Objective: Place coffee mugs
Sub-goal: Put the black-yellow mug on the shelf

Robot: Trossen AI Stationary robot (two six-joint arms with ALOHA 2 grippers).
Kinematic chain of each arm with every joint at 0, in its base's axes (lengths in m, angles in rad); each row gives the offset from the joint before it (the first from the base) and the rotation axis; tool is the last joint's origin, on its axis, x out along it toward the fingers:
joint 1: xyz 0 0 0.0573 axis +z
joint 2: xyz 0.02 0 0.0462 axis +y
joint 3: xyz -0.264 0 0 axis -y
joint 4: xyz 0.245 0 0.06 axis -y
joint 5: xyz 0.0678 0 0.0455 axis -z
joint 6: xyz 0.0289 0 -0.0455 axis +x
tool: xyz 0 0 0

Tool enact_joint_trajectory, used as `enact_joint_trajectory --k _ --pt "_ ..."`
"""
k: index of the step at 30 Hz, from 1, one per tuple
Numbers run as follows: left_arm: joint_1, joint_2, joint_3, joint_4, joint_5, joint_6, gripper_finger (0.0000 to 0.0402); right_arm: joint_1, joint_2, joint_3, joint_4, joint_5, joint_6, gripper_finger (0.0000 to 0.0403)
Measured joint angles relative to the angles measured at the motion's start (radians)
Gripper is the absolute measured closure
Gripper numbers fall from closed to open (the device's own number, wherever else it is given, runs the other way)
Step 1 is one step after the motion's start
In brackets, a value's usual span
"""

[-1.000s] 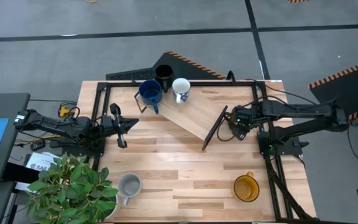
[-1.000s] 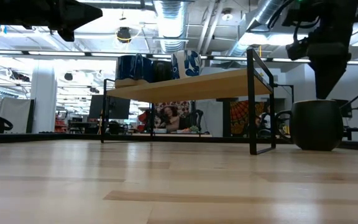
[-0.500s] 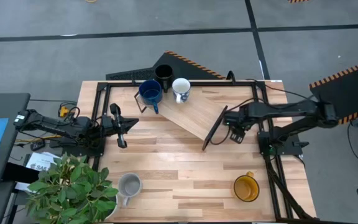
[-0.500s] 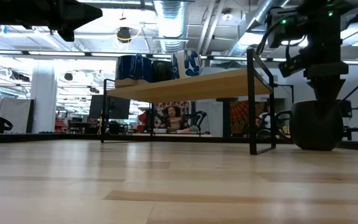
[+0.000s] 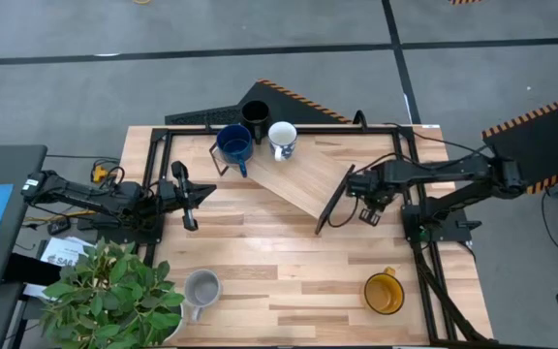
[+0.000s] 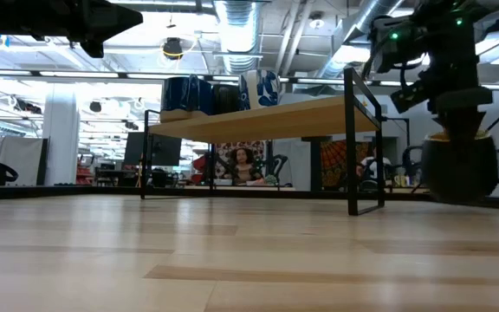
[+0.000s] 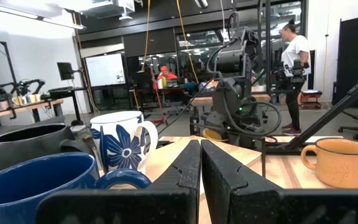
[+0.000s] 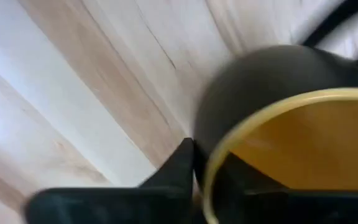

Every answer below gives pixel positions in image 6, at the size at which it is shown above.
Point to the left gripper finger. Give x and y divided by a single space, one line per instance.
115 27
111 11

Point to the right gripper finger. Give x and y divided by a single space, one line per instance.
452 119
472 119

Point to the navy blue mug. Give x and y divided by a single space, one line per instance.
178 95

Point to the white mug with blue flowers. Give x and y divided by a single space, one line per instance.
258 89

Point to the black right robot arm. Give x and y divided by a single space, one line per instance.
449 17

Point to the black hanging ceiling device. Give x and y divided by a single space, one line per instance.
172 47

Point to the black ceiling dome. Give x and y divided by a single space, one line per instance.
95 106

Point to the person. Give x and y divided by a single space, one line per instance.
244 171
368 161

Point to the white column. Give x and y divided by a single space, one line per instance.
61 143

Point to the orange patterned tapestry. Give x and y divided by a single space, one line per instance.
334 162

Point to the black monitor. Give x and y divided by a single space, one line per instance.
163 149

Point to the black rounded object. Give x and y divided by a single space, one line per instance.
225 99

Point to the round ceiling lamp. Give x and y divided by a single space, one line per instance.
316 22

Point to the red chair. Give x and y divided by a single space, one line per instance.
199 167

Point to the red patterned tapestry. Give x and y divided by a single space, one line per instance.
228 151

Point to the wooden shelf with black legs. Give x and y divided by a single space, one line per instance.
267 121

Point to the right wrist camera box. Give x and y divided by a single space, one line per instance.
410 97

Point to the silver smooth air duct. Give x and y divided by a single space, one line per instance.
362 21

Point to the silver ribbed air duct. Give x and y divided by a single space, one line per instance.
238 39

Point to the black table frame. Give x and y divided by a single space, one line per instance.
80 190

